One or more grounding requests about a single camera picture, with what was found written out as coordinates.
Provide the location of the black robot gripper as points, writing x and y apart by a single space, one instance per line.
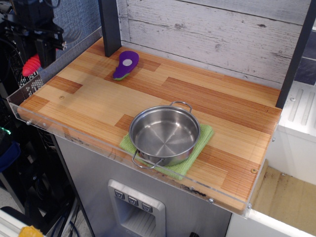
32 27

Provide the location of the black vertical post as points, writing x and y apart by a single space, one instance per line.
297 55
110 26

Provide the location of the clear acrylic table guard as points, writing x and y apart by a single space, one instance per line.
83 105

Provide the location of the white toy sink unit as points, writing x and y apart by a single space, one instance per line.
284 199

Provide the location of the green cloth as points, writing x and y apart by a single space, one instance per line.
177 171

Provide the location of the black vertical post right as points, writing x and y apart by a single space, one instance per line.
297 55

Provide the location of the stainless steel pot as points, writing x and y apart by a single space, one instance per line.
164 135

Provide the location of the black plastic crate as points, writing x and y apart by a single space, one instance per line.
11 63

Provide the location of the grey toy fridge cabinet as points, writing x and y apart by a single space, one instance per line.
120 200

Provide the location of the black vertical post left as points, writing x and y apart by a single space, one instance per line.
110 26

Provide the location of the purple toy eggplant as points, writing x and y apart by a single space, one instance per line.
128 60

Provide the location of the red handled metal fork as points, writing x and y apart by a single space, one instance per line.
31 66

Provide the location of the blue fabric panel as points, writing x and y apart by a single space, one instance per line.
80 16

